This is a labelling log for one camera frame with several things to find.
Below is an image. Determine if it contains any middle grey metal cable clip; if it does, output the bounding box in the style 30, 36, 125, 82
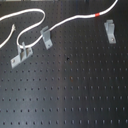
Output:
40, 27, 52, 49

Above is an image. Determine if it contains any grey metal cable clip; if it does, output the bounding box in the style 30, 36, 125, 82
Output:
11, 43, 33, 68
104, 20, 116, 44
40, 27, 52, 49

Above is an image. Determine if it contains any white cable with red mark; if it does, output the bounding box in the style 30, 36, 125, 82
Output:
0, 0, 120, 48

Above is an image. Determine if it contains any left grey metal cable clip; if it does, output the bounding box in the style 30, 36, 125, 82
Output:
11, 43, 33, 68

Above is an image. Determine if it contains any right grey metal cable clip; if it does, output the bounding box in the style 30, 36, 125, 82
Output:
104, 20, 116, 44

